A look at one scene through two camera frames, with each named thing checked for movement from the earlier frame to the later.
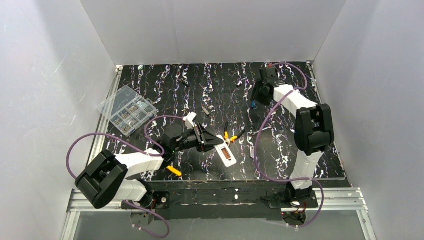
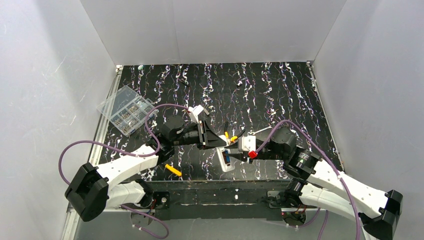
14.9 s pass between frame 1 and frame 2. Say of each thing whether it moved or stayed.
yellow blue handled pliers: stayed
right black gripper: moved
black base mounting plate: stayed
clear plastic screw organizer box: stayed
